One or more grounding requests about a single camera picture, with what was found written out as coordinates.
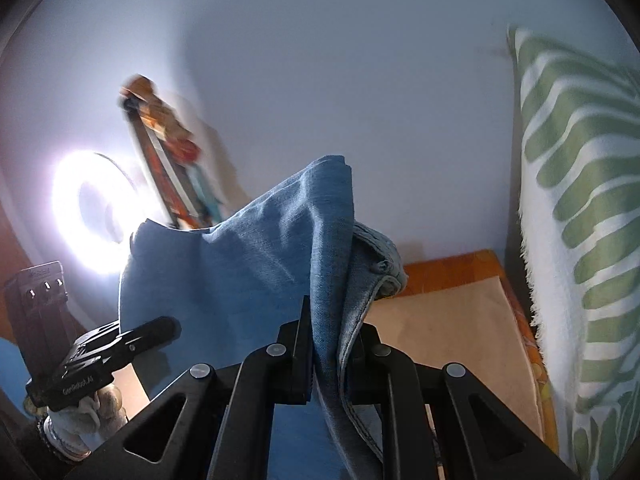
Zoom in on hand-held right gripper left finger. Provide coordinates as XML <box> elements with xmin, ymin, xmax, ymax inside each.
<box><xmin>65</xmin><ymin>295</ymin><xmax>316</xmax><ymax>480</ymax></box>

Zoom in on round ring light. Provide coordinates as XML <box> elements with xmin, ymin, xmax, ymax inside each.
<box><xmin>50</xmin><ymin>150</ymin><xmax>151</xmax><ymax>276</ymax></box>

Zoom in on beige cloth mat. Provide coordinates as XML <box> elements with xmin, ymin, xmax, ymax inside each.
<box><xmin>112</xmin><ymin>275</ymin><xmax>546</xmax><ymax>441</ymax></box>

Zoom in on colourful patterned scarf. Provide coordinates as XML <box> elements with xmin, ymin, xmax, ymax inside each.
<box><xmin>120</xmin><ymin>74</ymin><xmax>223</xmax><ymax>226</ymax></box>

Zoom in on green striped white blanket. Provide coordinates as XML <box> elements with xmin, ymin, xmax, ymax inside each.
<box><xmin>507</xmin><ymin>25</ymin><xmax>640</xmax><ymax>480</ymax></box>

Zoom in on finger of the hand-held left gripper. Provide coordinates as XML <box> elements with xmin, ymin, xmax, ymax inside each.
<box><xmin>117</xmin><ymin>316</ymin><xmax>182</xmax><ymax>361</ymax></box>

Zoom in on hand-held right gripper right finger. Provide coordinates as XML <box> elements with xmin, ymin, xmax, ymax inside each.
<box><xmin>345</xmin><ymin>322</ymin><xmax>581</xmax><ymax>480</ymax></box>

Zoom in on light blue denim pants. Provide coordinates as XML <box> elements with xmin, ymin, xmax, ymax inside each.
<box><xmin>0</xmin><ymin>155</ymin><xmax>408</xmax><ymax>480</ymax></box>

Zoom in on person's left hand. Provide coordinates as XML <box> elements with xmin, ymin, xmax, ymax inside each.
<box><xmin>25</xmin><ymin>374</ymin><xmax>128</xmax><ymax>461</ymax></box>

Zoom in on orange floral bedsheet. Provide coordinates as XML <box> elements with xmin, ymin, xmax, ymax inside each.
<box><xmin>402</xmin><ymin>249</ymin><xmax>560</xmax><ymax>453</ymax></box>

